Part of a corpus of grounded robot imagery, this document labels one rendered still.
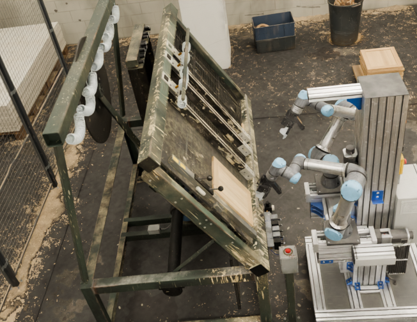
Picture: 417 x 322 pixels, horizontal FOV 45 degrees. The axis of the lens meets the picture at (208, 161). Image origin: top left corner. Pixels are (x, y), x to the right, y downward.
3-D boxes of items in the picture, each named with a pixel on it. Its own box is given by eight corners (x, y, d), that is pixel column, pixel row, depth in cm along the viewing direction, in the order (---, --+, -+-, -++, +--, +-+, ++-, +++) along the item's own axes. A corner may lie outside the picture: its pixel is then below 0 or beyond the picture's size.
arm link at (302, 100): (314, 95, 339) (306, 94, 334) (306, 110, 344) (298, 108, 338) (307, 90, 344) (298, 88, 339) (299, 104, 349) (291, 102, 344)
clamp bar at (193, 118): (247, 182, 421) (271, 168, 411) (151, 85, 361) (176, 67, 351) (247, 174, 428) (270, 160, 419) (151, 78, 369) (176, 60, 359)
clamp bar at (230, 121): (244, 145, 459) (266, 132, 449) (156, 52, 399) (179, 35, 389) (243, 138, 466) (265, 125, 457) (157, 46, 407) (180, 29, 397)
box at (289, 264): (298, 273, 360) (297, 257, 349) (281, 275, 361) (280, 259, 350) (296, 260, 369) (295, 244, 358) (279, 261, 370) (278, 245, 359)
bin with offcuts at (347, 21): (365, 46, 738) (368, 3, 697) (329, 50, 744) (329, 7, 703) (358, 30, 777) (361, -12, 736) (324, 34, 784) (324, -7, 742)
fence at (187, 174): (252, 239, 374) (256, 236, 372) (167, 161, 326) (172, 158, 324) (252, 234, 377) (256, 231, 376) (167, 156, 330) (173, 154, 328)
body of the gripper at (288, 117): (281, 121, 354) (289, 107, 349) (292, 127, 353) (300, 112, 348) (279, 124, 347) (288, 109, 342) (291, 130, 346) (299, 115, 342)
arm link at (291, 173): (305, 168, 318) (290, 160, 319) (298, 180, 311) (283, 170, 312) (300, 176, 324) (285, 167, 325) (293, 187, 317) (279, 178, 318)
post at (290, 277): (297, 328, 410) (293, 270, 363) (289, 328, 411) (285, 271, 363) (295, 321, 415) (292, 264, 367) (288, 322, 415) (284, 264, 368)
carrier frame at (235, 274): (274, 333, 410) (267, 269, 357) (108, 345, 422) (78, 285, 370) (254, 160, 578) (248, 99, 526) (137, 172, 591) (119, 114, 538)
